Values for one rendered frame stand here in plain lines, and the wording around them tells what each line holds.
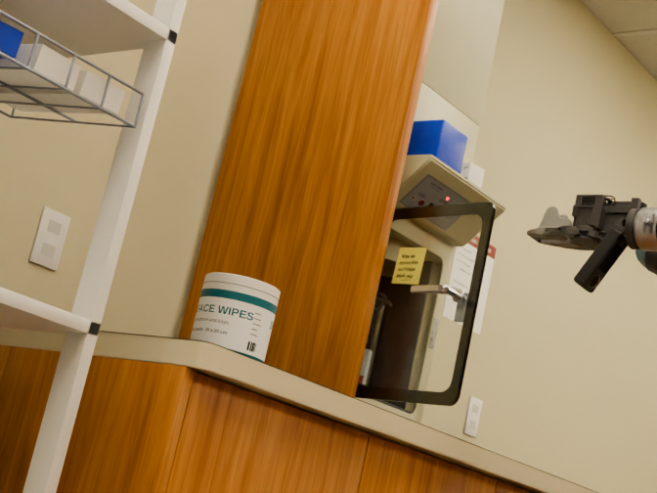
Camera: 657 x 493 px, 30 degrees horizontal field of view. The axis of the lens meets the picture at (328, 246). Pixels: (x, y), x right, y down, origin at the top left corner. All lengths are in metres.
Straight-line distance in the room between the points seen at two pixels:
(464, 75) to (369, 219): 0.55
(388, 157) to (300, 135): 0.26
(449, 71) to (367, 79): 0.27
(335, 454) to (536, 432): 2.07
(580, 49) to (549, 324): 0.94
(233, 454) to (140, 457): 0.15
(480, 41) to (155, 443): 1.48
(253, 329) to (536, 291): 2.12
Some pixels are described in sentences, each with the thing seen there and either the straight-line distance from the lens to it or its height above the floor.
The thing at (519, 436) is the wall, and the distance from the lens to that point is 4.00.
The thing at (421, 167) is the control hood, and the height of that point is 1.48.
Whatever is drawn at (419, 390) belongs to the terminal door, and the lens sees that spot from 2.34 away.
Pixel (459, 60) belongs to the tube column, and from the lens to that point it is 2.85.
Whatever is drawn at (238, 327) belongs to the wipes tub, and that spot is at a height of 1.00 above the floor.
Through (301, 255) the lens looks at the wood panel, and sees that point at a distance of 2.54.
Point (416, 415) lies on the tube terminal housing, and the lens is 2.74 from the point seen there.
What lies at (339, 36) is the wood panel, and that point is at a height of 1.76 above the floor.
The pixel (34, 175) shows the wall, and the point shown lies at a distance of 2.49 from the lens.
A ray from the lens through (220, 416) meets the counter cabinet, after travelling 1.86.
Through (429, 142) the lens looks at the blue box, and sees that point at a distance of 2.59.
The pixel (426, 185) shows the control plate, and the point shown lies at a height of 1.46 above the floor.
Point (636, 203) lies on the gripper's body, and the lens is 2.17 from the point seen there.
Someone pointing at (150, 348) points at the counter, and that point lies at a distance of 1.86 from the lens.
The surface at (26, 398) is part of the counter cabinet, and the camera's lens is 2.04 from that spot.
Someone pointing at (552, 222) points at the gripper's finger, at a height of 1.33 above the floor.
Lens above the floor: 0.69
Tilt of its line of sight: 13 degrees up
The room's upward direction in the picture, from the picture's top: 13 degrees clockwise
